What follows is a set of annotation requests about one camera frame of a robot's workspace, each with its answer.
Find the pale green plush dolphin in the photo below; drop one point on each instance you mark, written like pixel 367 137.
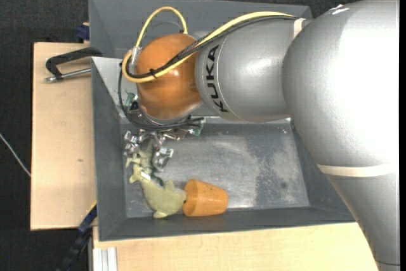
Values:
pixel 161 198

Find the orange plastic cup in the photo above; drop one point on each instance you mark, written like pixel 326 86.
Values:
pixel 206 198

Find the pale brown flat board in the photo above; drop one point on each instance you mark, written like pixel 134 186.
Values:
pixel 60 142

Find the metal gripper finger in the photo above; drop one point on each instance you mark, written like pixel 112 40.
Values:
pixel 130 142
pixel 162 156

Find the grey metal bin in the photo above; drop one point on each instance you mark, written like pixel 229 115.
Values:
pixel 253 165

